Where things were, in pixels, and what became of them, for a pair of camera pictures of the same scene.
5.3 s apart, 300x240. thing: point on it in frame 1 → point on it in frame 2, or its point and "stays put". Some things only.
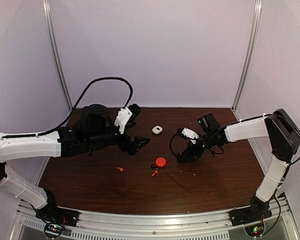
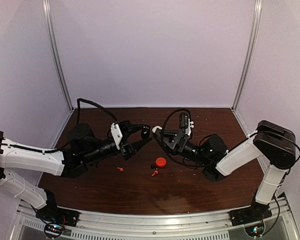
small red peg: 121,169 stays put
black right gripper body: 198,152 → 181,145
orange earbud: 156,172 stays put
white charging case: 157,129 stays put
